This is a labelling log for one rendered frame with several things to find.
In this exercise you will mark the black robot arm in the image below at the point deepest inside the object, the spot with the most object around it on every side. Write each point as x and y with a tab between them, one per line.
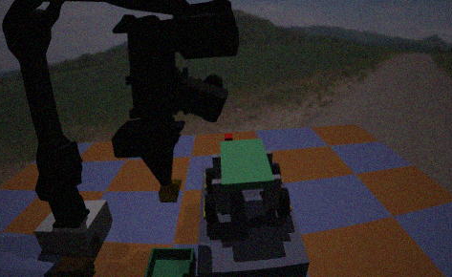
199	30

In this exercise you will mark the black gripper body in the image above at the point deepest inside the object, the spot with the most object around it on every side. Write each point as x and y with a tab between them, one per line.
154	133

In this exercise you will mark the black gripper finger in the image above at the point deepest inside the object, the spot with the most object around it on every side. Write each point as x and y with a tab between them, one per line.
178	127
160	166

